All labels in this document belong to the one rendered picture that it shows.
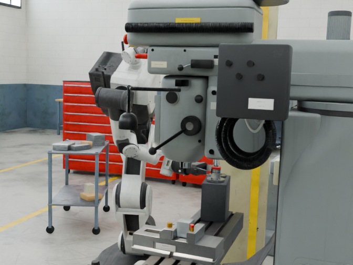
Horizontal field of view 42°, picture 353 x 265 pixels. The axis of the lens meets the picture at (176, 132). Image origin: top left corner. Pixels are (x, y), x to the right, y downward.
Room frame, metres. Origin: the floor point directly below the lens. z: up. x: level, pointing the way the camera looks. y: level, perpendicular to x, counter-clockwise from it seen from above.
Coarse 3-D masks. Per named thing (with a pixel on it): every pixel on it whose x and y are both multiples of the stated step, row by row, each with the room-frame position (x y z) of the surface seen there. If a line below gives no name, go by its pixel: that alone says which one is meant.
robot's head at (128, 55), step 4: (128, 48) 2.19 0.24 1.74; (132, 48) 2.19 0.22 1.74; (140, 48) 2.22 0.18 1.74; (124, 52) 2.18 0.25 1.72; (128, 52) 2.17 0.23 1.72; (132, 52) 2.18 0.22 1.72; (144, 52) 2.24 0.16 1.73; (124, 56) 2.19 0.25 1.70; (128, 56) 2.18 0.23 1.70; (132, 56) 2.17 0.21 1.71; (124, 60) 2.21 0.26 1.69; (128, 60) 2.19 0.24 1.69; (132, 60) 2.18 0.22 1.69; (136, 60) 2.23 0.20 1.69; (140, 60) 2.25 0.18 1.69; (132, 64) 2.23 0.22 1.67; (136, 64) 2.23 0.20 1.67
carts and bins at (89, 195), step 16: (64, 144) 4.58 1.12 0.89; (80, 144) 4.68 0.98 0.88; (96, 144) 4.89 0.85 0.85; (48, 160) 4.46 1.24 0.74; (96, 160) 4.46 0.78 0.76; (48, 176) 4.46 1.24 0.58; (96, 176) 4.46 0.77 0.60; (48, 192) 4.46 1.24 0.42; (64, 192) 4.88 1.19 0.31; (80, 192) 4.90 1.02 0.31; (96, 192) 4.46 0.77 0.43; (48, 208) 4.46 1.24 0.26; (64, 208) 5.22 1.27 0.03; (96, 208) 4.46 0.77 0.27; (48, 224) 4.46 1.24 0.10; (96, 224) 4.46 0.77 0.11
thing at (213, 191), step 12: (204, 180) 2.24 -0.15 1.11; (216, 180) 2.20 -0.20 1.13; (228, 180) 2.27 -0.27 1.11; (204, 192) 2.19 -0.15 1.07; (216, 192) 2.18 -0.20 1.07; (228, 192) 2.29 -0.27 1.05; (204, 204) 2.19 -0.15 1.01; (216, 204) 2.18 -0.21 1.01; (228, 204) 2.32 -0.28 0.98; (204, 216) 2.19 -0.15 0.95; (216, 216) 2.17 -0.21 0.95
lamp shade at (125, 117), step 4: (120, 116) 1.73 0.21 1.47; (124, 116) 1.71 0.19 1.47; (128, 116) 1.71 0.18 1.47; (132, 116) 1.71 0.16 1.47; (120, 120) 1.71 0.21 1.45; (124, 120) 1.70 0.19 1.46; (128, 120) 1.70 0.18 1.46; (132, 120) 1.71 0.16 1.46; (136, 120) 1.72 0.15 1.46; (120, 124) 1.71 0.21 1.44; (124, 124) 1.70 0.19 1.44; (128, 124) 1.70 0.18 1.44; (132, 124) 1.71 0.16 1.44; (136, 124) 1.72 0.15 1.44; (120, 128) 1.71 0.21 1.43; (124, 128) 1.70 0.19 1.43; (128, 128) 1.70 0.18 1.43; (132, 128) 1.71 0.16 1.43; (136, 128) 1.72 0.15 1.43
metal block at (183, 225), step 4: (180, 220) 1.76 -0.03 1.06; (184, 220) 1.77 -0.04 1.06; (188, 220) 1.77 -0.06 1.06; (192, 220) 1.77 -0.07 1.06; (180, 224) 1.75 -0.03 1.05; (184, 224) 1.74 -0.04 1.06; (188, 224) 1.73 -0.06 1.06; (180, 228) 1.75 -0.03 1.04; (184, 228) 1.74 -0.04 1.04; (188, 228) 1.73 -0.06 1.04; (176, 232) 1.75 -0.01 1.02; (180, 232) 1.75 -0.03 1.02; (184, 232) 1.74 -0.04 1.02; (180, 236) 1.75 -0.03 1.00; (184, 236) 1.74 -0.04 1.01
